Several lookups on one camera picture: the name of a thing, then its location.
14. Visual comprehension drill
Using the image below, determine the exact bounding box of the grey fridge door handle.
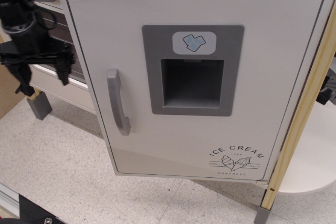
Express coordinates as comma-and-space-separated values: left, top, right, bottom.
107, 69, 131, 136

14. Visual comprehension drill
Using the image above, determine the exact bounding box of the black device at right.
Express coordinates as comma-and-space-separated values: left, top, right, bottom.
316, 69, 335, 105

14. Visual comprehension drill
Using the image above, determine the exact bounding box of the grey ice dispenser panel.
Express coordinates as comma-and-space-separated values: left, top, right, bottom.
142, 24, 245, 116

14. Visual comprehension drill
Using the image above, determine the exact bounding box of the white toy oven door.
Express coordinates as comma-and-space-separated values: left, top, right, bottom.
30, 1, 95, 113

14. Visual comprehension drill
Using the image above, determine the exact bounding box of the grey left foot cap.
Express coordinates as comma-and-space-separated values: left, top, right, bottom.
27, 92, 52, 120

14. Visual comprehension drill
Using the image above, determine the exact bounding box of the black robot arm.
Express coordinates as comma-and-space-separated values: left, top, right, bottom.
1, 0, 75, 97

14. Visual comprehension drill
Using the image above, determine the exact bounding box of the grey right foot cap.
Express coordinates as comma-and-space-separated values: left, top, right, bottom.
254, 207, 270, 224

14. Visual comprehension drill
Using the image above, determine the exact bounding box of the grey foot cap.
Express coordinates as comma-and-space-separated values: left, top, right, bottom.
254, 207, 270, 224
27, 92, 52, 120

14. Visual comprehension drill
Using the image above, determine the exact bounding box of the aluminium rail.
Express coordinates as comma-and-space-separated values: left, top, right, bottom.
1, 183, 20, 218

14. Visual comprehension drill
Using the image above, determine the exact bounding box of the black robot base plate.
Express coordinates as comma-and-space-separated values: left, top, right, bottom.
1, 195, 66, 224

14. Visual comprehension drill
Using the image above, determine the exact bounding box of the light wooden side post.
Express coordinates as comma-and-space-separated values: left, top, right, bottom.
260, 5, 335, 210

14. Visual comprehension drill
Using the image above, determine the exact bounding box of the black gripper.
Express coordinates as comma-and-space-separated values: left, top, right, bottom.
1, 22, 75, 95

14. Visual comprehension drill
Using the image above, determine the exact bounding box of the white round shelf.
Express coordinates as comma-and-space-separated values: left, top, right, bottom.
278, 101, 335, 195

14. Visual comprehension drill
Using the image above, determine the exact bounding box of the white toy fridge door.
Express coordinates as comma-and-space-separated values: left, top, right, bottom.
60, 0, 334, 183

